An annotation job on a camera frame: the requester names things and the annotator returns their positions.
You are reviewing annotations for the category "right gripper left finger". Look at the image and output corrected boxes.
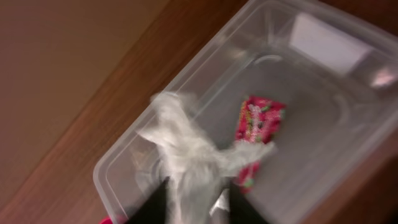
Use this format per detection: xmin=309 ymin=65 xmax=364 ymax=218
xmin=124 ymin=178 xmax=169 ymax=224

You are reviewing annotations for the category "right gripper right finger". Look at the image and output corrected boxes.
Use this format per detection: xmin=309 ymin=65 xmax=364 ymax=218
xmin=228 ymin=182 xmax=269 ymax=224

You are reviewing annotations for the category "white napkin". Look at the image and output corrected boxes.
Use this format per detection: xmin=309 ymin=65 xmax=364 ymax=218
xmin=138 ymin=91 xmax=277 ymax=223

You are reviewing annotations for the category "red snack wrapper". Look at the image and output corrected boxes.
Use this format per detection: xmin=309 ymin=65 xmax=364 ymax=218
xmin=235 ymin=96 xmax=285 ymax=194

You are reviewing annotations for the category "red plastic tray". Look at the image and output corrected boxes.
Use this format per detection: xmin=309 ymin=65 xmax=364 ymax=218
xmin=99 ymin=217 xmax=116 ymax=224

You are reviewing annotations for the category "clear plastic bin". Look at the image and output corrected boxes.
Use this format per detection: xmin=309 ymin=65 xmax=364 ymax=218
xmin=92 ymin=0 xmax=398 ymax=224

